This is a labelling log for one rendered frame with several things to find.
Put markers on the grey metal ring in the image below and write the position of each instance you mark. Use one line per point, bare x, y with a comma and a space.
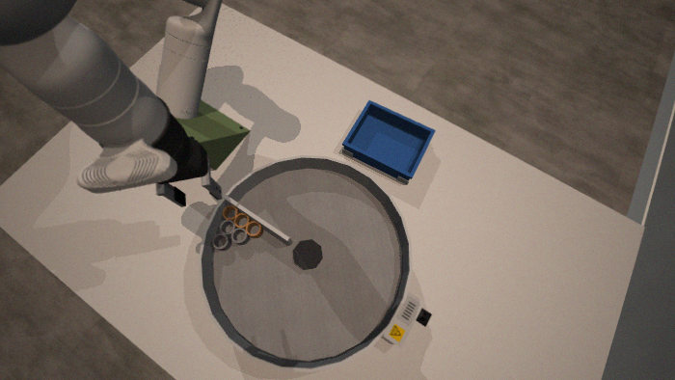
216, 240
224, 225
236, 232

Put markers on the blue rectangular tray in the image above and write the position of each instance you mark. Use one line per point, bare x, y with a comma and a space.
398, 141

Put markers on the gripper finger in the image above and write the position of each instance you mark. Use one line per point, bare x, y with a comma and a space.
171, 193
215, 190

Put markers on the bronze bushing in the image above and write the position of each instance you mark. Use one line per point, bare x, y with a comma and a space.
238, 217
228, 209
250, 225

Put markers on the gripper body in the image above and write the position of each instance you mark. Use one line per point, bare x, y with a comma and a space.
132, 145

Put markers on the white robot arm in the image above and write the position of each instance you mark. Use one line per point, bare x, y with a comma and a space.
73, 70

